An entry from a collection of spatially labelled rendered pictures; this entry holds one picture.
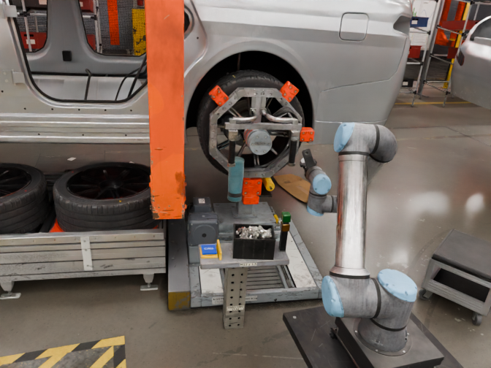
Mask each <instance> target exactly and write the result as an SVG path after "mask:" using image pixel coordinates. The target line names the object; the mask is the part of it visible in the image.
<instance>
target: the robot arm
mask: <svg viewBox="0 0 491 368"><path fill-rule="evenodd" d="M334 150H335V152H337V153H338V158H339V170H338V195H337V196H328V195H327V192H328V191H329V190H330V189H331V181H330V179H329V178H328V176H326V174H325V172H323V170H322V169H321V168H320V167H318V166H317V162H316V159H315V158H313V156H312V154H311V150H310V149H306V150H303V151H302V156H303V159H302V160H301V161H300V167H303V169H304V170H305V172H304V175H305V178H306V179H307V180H308V181H309V183H310V184H311V186H310V190H309V195H308V203H307V211H308V212H309V213H310V214H312V215H315V216H323V214H324V212H325V213H337V227H336V246H335V265H334V266H333V267H332V268H331V269H330V276H325V277H324V278H323V280H322V283H321V295H322V300H323V304H324V308H325V310H326V311H327V313H328V314H329V315H331V316H334V317H340V318H361V319H360V320H359V325H358V330H359V333H360V335H361V336H362V338H363V339H364V340H365V341H366V342H367V343H369V344H370V345H372V346H373V347H375V348H378V349H380V350H384V351H389V352H395V351H399V350H402V349H403V348H404V347H405V346H406V343H407V340H408V334H407V328H406V325H407V323H408V319H409V316H410V314H411V311H412V308H413V306H414V302H415V300H416V293H417V287H416V284H415V283H414V281H413V280H412V279H411V278H409V277H408V276H407V275H405V274H403V273H402V272H399V271H397V270H391V269H383V270H381V271H380V272H379V273H378V276H377V278H374V277H370V273H369V271H367V270H366V268H365V238H366V216H367V194H368V184H369V183H370V181H371V180H372V179H373V178H374V177H375V175H376V174H377V172H378V171H379V169H380V168H381V167H382V166H383V165H384V164H385V163H389V162H390V161H391V160H392V159H393V158H394V157H395V155H396V153H397V140H396V138H395V136H394V134H393V133H392V132H391V131H390V130H389V129H387V128H386V127H384V126H381V125H377V124H374V125H373V124H364V123H342V124H341V125H340V126H339V127H338V130H337V131H336V134H335V139H334Z"/></svg>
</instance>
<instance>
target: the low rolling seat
mask: <svg viewBox="0 0 491 368"><path fill-rule="evenodd" d="M422 288H423V289H421V290H420V291H419V298H420V299H423V300H428V299H431V297H432V296H433V295H432V293H435V294H437V295H440V296H442V297H444V298H446V299H449V300H451V301H453V302H456V303H458V304H460V305H462V306H464V307H467V308H468V309H470V310H473V316H472V322H473V325H474V326H480V325H481V323H482V316H483V315H484V316H487V314H488V311H489V309H490V306H491V242H488V241H486V240H484V239H480V238H478V237H475V236H472V235H470V234H466V233H464V232H461V231H458V230H456V229H452V230H451V231H450V232H449V233H448V234H447V235H446V237H445V238H444V240H443V241H442V243H441V244H440V245H439V246H438V247H437V249H436V250H435V251H434V253H433V256H432V257H431V258H430V261H429V264H428V267H427V271H426V274H425V278H424V281H423V284H422Z"/></svg>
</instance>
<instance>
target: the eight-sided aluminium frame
mask: <svg viewBox="0 0 491 368"><path fill-rule="evenodd" d="M252 96H255V97H262V96H266V97H275V98H276V99H277V100H278V102H279V103H280V104H281V105H282V106H283V107H291V108H292V110H293V111H294V113H295V114H296V116H297V117H298V119H299V121H300V122H301V123H302V118H301V116H300V114H299V113H297V111H296V110H295V109H294V108H293V106H292V105H290V103H289V102H288V101H287V100H286V99H285V98H284V97H282V93H281V92H280V91H279V90H278V89H277V88H244V87H242V88H237V89H236V90H234V92H232V93H231V94H230V95H229V96H228V97H229V100H228V101H227V102H226V103H225V104H223V105H222V106H221V107H219V106H217V108H215V109H214V110H213V111H212V112H211V113H210V118H209V120H210V122H209V145H208V147H209V154H211V155H212V157H213V158H214V159H215V160H217V162H219V163H220V165H222V166H223V168H225V170H227V171H229V167H228V166H227V162H228V160H227V159H226V158H225V157H224V156H223V155H222V154H221V153H220V152H219V151H218V150H217V149H216V143H217V122H218V119H219V118H220V117H221V116H222V115H223V114H224V113H225V112H226V111H227V110H228V109H229V108H230V107H231V106H233V105H234V104H235V103H236V102H237V101H238V100H239V99H240V98H241V97H252ZM299 141H300V140H297V150H296V155H297V153H298V150H299V149H298V147H299ZM290 144H291V140H290V143H289V149H287V150H286V151H285V152H284V153H283V154H281V155H280V156H279V157H278V158H277V159H276V160H274V162H272V163H271V165H269V166H268V167H267V168H244V175H243V177H246V178H247V177H266V178H267V177H272V176H273V175H274V174H275V173H276V172H277V171H278V170H279V169H280V168H281V167H283V166H284V165H285V164H286V163H287V162H288V161H289V151H290Z"/></svg>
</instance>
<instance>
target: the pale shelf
mask: <svg viewBox="0 0 491 368"><path fill-rule="evenodd" d="M205 245H216V250H217V253H218V249H217V244H205ZM220 246H221V260H219V257H218V258H201V253H200V248H201V245H199V246H198V250H199V261H200V268H201V269H222V268H235V267H262V266H276V265H289V257H288V256H287V254H286V252H280V251H279V249H278V248H279V241H276V242H275V251H274V258H273V260H260V259H237V258H233V251H232V243H222V244H220Z"/></svg>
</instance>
